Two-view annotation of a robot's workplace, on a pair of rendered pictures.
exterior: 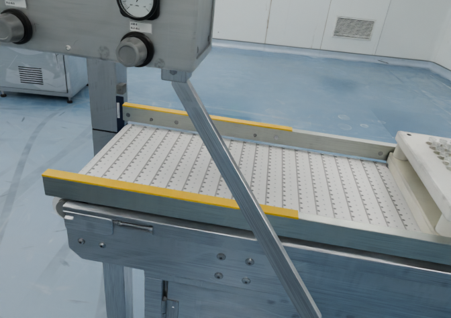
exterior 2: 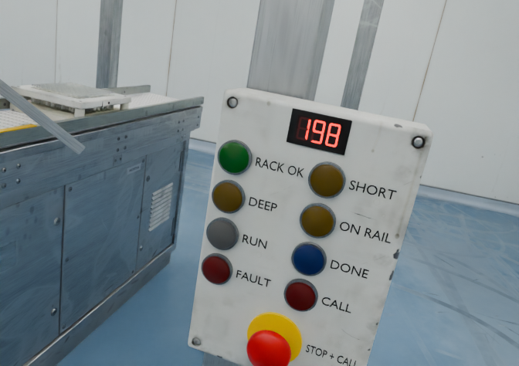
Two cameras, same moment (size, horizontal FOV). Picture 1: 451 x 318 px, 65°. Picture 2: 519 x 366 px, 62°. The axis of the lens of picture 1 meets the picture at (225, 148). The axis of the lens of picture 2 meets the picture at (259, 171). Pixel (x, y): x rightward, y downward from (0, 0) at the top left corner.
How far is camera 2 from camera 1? 0.84 m
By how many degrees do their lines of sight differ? 75
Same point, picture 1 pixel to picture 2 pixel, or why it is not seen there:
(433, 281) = (87, 138)
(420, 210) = (60, 115)
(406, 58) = not seen: outside the picture
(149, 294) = not seen: outside the picture
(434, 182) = (62, 98)
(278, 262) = (59, 133)
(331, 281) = (54, 159)
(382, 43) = not seen: outside the picture
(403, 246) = (75, 124)
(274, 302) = (19, 205)
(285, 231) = (32, 136)
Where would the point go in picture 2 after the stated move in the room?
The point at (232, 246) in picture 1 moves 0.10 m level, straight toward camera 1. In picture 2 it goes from (10, 158) to (48, 168)
